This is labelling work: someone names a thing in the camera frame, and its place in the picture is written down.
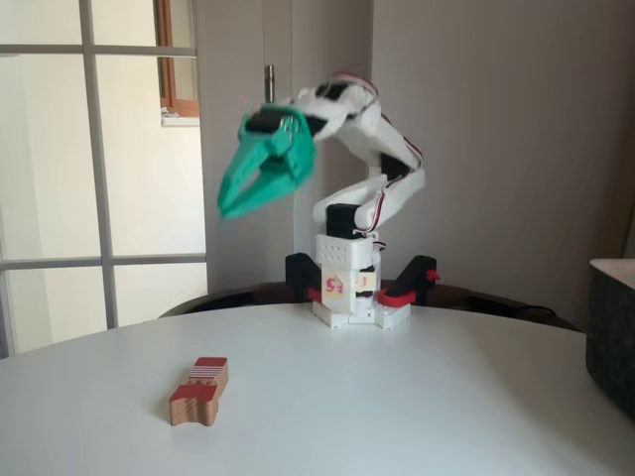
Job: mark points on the red topped wooden block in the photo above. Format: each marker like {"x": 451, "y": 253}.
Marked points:
{"x": 196, "y": 394}

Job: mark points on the dark brown chair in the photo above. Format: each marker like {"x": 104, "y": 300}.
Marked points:
{"x": 223, "y": 297}

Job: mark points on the yellow label reading F5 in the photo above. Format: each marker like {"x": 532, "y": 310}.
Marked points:
{"x": 333, "y": 285}

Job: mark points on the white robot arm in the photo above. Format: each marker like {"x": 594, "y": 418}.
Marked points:
{"x": 342, "y": 253}

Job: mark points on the black red table clamp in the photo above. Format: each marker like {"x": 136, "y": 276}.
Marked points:
{"x": 414, "y": 277}
{"x": 297, "y": 273}

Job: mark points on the white framed glass door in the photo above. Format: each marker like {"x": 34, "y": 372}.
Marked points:
{"x": 91, "y": 149}

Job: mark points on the silver door hinge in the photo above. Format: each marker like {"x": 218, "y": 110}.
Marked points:
{"x": 269, "y": 84}

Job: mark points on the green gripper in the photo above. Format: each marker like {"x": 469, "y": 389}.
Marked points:
{"x": 272, "y": 149}

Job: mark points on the dark grey felt container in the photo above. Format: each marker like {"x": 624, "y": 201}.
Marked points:
{"x": 612, "y": 337}

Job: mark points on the brown wooden window frame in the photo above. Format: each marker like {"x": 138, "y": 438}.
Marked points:
{"x": 166, "y": 74}

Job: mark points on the yellow label reading F3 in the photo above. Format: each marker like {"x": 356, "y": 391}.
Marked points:
{"x": 364, "y": 282}

